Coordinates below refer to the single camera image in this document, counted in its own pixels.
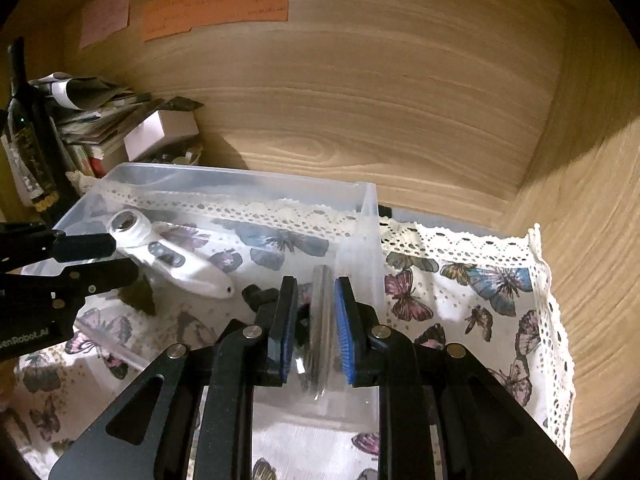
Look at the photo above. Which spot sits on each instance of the small pink white box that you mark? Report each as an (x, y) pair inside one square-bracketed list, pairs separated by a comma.
[(160, 129)]

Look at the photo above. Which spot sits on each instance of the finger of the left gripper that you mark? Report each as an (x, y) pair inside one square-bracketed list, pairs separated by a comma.
[(64, 248), (74, 284)]

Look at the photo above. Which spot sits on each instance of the dark wine bottle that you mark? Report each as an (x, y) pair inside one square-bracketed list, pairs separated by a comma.
[(34, 145)]

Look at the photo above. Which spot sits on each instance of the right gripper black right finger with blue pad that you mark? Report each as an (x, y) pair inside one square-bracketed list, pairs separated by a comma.
[(442, 414)]

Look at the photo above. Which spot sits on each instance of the clear plastic storage box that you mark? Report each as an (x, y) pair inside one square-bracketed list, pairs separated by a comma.
[(257, 228)]

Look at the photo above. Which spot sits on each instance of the stack of books and papers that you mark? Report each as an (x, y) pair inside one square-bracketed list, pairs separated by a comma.
[(92, 116)]

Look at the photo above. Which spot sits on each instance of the white handheld magnifier device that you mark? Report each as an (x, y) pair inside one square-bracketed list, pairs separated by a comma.
[(136, 238)]

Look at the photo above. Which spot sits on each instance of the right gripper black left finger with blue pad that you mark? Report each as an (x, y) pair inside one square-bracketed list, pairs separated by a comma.
[(189, 413)]

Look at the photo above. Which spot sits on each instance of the black usb-c dongle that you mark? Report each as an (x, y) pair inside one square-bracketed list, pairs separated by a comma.
[(262, 302)]

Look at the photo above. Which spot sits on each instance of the orange sticky note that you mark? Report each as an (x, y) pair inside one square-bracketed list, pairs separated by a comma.
[(163, 18)]

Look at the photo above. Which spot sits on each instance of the butterfly print lace cloth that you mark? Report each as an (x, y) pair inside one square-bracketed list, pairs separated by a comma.
[(434, 294)]

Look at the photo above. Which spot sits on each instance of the pink sticky note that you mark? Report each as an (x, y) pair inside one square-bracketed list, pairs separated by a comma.
[(101, 18)]

